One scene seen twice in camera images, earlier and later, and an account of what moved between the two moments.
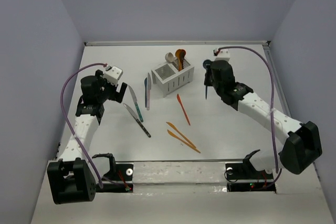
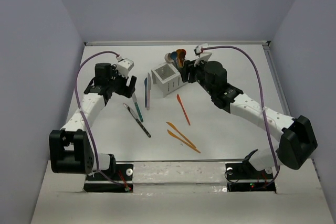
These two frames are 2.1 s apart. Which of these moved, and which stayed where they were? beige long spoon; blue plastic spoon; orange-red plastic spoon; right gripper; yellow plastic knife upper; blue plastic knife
Moved: right gripper; blue plastic spoon
Stayed: orange-red plastic spoon; blue plastic knife; yellow plastic knife upper; beige long spoon
